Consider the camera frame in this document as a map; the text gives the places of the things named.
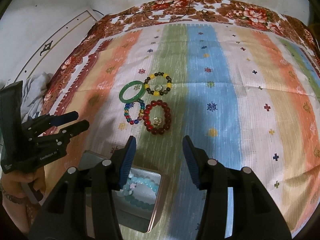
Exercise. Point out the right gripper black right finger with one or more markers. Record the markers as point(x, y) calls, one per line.
point(255, 214)

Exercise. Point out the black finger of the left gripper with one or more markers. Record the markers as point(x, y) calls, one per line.
point(62, 118)
point(75, 127)

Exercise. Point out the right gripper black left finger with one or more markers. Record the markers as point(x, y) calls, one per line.
point(63, 214)

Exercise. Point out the silver metal tin box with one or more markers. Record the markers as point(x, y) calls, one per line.
point(140, 202)

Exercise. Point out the green jade bangle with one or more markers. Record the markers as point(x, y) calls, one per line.
point(132, 91)

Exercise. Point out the person's left hand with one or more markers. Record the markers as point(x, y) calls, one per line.
point(12, 182)

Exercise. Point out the light grey crumpled cloth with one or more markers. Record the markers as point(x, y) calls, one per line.
point(33, 93)

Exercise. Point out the white headboard panel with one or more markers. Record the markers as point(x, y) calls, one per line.
point(48, 53)

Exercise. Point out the striped colourful bed sheet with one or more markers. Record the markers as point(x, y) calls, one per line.
point(247, 97)

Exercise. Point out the brown floral blanket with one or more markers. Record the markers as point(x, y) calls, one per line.
point(166, 11)

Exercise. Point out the black camera box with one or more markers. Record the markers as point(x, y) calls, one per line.
point(11, 126)

